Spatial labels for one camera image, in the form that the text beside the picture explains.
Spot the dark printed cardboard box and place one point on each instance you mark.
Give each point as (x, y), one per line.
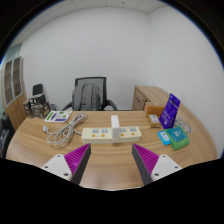
(38, 108)

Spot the clear printed plastic bag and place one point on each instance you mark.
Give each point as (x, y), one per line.
(185, 124)

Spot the orange-brown box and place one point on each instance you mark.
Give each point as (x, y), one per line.
(154, 109)

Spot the black mesh office chair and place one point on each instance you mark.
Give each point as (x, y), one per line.
(101, 85)

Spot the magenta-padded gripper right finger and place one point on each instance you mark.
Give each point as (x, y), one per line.
(164, 165)

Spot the white charger block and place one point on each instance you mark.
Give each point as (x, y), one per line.
(115, 131)

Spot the white printed leaflet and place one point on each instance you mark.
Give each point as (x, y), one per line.
(58, 116)

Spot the black armchair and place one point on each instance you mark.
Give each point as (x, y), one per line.
(5, 133)

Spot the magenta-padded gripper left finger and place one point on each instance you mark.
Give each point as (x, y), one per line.
(59, 165)

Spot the wooden side cabinet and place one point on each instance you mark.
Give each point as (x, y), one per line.
(141, 98)

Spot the wooden shelf unit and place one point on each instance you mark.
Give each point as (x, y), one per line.
(16, 111)

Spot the cream power strip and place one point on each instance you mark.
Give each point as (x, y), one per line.
(96, 134)

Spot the teal packet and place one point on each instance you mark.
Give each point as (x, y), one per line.
(176, 133)

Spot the purple standing card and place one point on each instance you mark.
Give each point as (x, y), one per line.
(169, 111)

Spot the grey backpack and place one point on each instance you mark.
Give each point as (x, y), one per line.
(86, 97)

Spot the small white-labelled packet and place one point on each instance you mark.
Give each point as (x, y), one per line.
(154, 120)

